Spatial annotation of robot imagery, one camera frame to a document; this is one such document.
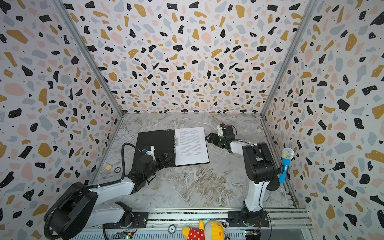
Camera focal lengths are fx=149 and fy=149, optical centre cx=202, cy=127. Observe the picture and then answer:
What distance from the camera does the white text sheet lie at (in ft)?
3.21

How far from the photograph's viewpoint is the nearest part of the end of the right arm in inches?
31.3

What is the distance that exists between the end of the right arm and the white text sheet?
108mm
